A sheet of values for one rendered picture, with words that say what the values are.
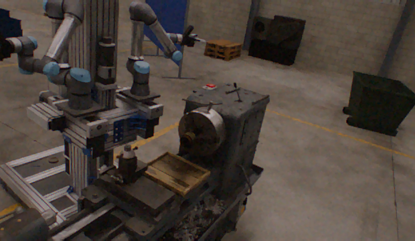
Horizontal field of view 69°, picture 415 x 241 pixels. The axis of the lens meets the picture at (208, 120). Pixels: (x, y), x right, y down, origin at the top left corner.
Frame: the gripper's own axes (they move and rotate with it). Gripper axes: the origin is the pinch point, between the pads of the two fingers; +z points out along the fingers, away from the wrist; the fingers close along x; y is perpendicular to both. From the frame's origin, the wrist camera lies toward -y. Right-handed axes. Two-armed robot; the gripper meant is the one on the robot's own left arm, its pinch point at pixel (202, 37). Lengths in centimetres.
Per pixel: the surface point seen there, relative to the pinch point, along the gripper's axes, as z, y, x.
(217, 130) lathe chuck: -31, 31, 89
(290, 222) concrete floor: 81, 145, 104
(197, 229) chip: -48, 85, 117
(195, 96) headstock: -28, 26, 52
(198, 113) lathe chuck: -39, 25, 75
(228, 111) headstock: -17, 24, 78
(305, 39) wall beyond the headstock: 763, 144, -516
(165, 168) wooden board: -60, 59, 85
